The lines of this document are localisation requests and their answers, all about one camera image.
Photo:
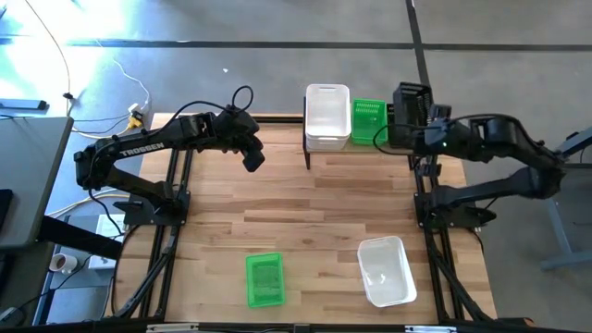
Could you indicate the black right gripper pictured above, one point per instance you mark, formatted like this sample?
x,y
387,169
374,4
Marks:
x,y
441,139

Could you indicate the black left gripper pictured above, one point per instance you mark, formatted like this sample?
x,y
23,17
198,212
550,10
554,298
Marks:
x,y
245,134

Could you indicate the black slotted plastic basket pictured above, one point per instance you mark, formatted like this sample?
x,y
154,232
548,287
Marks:
x,y
411,104
398,137

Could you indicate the green slotted plastic basket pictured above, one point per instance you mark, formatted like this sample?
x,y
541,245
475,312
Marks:
x,y
368,132
264,282

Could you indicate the white plastic bin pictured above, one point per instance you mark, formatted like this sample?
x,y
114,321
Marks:
x,y
386,273
326,146
327,111

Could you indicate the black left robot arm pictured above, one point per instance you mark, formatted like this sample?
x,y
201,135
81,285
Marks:
x,y
139,150

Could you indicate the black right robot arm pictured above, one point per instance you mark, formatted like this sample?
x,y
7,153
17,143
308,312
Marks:
x,y
509,139

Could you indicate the white yellow power strip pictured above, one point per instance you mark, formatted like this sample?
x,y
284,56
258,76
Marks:
x,y
136,118

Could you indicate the white power supply box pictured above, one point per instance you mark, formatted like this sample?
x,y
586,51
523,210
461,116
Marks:
x,y
108,229

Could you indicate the grey desk with black leg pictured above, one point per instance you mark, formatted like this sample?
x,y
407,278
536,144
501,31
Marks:
x,y
32,176

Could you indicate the black flat bar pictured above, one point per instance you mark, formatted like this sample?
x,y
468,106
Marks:
x,y
23,104

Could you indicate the black flat device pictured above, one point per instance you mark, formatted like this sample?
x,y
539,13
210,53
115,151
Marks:
x,y
4,210

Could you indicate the grey metal table frame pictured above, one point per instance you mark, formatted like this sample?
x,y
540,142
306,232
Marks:
x,y
562,231

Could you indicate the black aluminium rig frame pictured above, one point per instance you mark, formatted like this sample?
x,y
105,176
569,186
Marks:
x,y
162,287

